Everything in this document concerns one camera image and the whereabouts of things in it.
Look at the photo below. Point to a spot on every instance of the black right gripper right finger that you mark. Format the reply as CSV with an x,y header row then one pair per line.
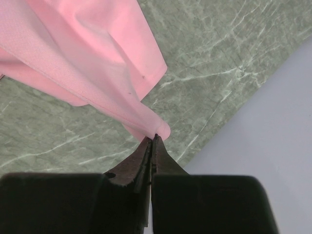
x,y
205,204

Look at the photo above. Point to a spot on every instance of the pink t shirt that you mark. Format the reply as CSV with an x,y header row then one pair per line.
x,y
86,52

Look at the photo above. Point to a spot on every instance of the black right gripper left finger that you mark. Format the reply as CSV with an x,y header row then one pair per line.
x,y
114,202

